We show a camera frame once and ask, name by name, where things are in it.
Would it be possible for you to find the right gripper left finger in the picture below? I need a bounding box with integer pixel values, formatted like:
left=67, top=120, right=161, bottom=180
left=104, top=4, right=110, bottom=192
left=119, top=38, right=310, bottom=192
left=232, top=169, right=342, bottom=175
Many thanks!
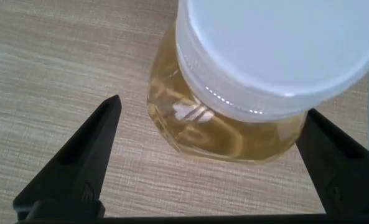
left=12, top=95, right=123, bottom=221

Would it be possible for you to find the clear jar with white lid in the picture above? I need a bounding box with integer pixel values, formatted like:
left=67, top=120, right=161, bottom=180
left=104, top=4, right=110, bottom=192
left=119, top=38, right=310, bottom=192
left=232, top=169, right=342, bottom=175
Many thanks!
left=146, top=0, right=369, bottom=165

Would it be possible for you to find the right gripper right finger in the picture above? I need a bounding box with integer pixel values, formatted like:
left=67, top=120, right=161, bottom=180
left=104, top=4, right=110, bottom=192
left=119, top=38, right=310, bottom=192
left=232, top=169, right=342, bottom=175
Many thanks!
left=295, top=108, right=369, bottom=216

